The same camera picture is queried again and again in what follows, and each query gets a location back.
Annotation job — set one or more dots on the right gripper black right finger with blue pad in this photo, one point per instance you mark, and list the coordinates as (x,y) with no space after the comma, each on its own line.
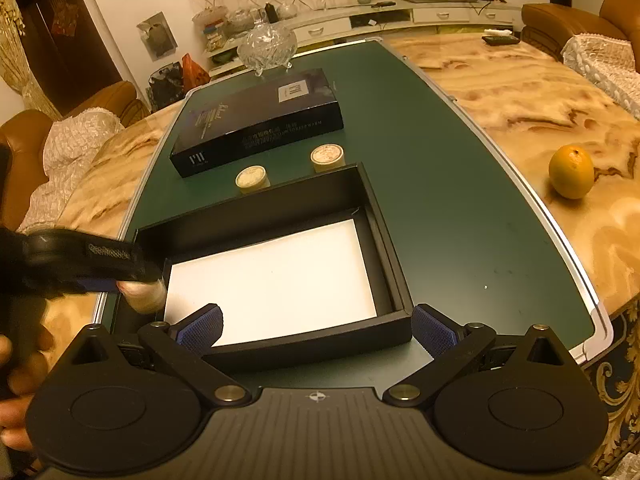
(456,350)

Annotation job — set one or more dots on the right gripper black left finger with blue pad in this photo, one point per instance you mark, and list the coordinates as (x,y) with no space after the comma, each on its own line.
(178,350)

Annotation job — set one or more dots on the small round tin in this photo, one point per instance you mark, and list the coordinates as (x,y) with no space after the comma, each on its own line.
(252,179)
(327,157)
(144,298)

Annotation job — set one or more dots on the black box tray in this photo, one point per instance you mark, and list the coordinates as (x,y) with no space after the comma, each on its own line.
(302,272)

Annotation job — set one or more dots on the dark blue box lid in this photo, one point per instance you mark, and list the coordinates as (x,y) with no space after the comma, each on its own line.
(211,132)

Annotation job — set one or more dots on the person's left hand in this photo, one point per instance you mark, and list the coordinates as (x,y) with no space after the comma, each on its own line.
(23,382)

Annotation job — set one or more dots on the green table mat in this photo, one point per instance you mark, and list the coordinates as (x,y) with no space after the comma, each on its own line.
(473,238)

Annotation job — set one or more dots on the white lace sofa cover left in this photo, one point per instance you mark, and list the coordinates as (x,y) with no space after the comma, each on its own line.
(67,155)

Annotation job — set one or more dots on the white lace sofa cover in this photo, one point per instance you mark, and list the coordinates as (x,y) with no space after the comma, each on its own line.
(67,155)
(609,64)

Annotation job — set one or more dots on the brown leather sofa left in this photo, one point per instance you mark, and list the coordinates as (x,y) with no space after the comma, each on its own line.
(26,133)

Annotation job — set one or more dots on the brown leather sofa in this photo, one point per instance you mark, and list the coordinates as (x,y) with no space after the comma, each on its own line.
(26,133)
(548,26)

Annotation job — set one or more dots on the dark wooden door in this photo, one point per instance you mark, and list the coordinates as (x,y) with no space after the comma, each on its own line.
(65,51)

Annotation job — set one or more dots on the black plastic bag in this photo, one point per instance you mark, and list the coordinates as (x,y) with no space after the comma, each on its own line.
(165,86)

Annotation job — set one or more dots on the orange fruit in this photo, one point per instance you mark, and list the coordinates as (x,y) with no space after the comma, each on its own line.
(571,172)

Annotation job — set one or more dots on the red plastic bag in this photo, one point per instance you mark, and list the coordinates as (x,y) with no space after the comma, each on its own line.
(193,74)

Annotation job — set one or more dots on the white tv cabinet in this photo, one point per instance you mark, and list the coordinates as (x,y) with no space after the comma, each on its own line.
(322,26)

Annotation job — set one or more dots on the crystal glass candy bowl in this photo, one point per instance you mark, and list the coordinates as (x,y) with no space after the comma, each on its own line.
(267,46)

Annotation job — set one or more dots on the black remote on table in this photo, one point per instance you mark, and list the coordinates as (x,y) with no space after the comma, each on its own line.
(500,37)

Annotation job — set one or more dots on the white lace sofa cover right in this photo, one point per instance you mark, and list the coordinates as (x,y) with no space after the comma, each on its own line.
(609,64)

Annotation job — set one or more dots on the brown leather sofa right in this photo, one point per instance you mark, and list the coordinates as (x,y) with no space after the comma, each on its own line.
(548,26)

